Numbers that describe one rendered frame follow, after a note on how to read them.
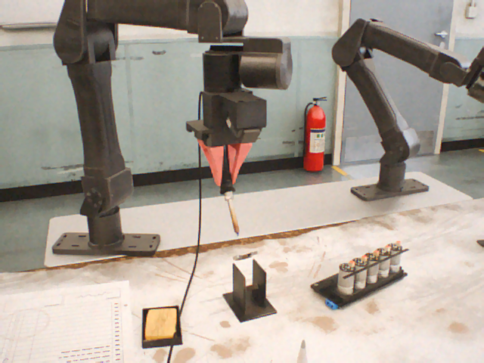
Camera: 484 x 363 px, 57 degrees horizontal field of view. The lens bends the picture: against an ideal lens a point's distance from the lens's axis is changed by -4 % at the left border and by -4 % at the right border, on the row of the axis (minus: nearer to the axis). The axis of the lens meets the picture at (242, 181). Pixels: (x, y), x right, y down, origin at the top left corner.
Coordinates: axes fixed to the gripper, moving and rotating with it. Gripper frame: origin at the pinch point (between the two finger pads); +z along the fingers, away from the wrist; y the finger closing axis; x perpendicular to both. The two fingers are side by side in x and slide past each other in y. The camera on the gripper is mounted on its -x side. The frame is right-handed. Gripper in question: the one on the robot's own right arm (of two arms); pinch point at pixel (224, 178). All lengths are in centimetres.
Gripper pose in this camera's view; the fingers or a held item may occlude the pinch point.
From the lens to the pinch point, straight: 73.4
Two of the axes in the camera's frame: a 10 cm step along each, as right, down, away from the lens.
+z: 0.1, 9.4, 3.5
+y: 9.2, -1.4, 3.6
